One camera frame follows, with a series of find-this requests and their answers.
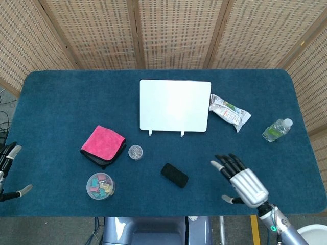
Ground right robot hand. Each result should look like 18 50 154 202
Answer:
210 153 270 209

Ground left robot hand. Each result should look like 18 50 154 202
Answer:
0 141 33 202

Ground blue table mat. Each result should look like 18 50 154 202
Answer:
0 69 327 218

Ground clear plastic bottle green label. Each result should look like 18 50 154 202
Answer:
262 118 293 143

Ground blue-grey robot torso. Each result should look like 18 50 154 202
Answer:
102 216 213 245

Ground small round pin container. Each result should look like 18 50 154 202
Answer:
128 144 144 161

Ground black rectangular eraser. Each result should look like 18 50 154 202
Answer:
160 163 190 189

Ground white round stool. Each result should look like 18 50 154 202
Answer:
297 224 327 245

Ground clear tub of binder clips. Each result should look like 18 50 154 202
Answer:
86 172 116 201

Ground pink and black folded cloth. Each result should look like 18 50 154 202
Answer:
80 125 127 170

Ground white board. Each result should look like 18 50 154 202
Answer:
139 79 212 138

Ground black floor cables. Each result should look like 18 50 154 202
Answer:
0 86 18 146

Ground crumpled snack wrapper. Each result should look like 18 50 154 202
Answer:
208 93 252 133

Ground woven bamboo folding screen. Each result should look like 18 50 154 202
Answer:
0 0 327 184

